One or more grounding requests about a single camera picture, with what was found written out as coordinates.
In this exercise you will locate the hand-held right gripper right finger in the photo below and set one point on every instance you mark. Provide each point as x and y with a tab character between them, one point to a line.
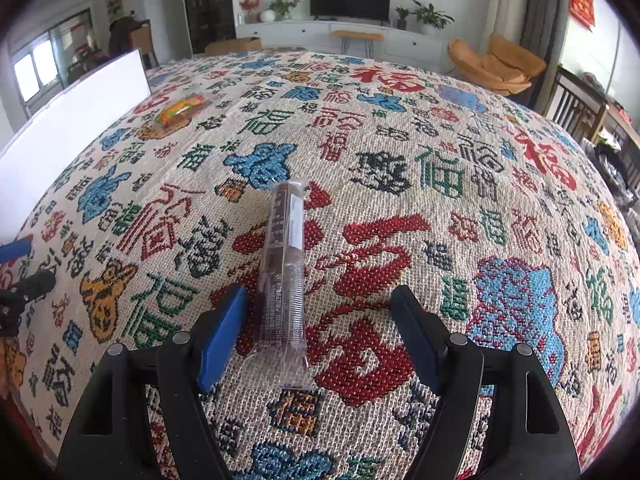
417	340

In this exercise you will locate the cluttered wooden side table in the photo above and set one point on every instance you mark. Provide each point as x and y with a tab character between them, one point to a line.
617	140

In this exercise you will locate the orange fleece clothing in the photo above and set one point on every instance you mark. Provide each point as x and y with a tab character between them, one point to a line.
22	430

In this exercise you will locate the white foam board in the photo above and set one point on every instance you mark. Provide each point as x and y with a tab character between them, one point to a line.
75	120

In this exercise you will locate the green potted plant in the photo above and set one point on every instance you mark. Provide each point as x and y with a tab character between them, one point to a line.
284	6

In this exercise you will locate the balcony glass door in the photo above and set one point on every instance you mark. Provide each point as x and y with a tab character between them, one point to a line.
45	60

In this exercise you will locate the printed woven blanket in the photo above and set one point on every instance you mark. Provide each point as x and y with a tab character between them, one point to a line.
400	210

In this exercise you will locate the orange lounge chair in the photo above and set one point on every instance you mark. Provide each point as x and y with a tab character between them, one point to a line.
500	65

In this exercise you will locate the clear packet with yellow snack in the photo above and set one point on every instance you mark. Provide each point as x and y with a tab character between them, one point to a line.
177	110

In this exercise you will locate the dark wooden chair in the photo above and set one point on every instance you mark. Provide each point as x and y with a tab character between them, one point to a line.
572	102

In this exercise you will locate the grey curtain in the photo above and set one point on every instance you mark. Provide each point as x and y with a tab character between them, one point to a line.
545	25

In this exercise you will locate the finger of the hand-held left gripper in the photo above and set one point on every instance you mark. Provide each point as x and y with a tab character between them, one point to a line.
14	251
35	282

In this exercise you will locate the wooden stool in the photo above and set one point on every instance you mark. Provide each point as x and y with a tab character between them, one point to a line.
357	36

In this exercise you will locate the large leafy potted plant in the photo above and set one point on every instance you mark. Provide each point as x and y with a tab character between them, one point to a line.
431	16

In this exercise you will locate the brown snack bar packet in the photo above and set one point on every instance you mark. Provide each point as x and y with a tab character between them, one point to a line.
282	260

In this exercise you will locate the black display cabinet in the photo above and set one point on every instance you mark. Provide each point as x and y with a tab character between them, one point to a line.
207	7

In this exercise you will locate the white television cabinet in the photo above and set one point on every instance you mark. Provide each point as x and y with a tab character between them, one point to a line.
290	32

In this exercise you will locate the small potted plant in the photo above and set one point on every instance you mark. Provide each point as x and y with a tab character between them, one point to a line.
402	19

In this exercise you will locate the red wall hanging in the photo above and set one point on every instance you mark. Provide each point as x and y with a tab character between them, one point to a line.
582	6

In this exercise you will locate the white covered standing air conditioner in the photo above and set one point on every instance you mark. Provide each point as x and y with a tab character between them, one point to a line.
507	2

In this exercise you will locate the brown cardboard box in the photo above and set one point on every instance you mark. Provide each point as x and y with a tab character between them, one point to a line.
234	46

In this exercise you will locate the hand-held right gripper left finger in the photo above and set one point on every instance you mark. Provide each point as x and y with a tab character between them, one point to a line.
222	340

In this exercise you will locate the white door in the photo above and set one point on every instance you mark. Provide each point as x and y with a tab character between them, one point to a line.
169	10

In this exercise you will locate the red flower plant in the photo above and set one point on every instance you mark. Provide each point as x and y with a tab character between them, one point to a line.
250	6

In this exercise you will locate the white round vase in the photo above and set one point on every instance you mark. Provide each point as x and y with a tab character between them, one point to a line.
267	16

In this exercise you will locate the framed wall picture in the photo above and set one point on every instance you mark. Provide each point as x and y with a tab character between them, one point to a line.
114	4

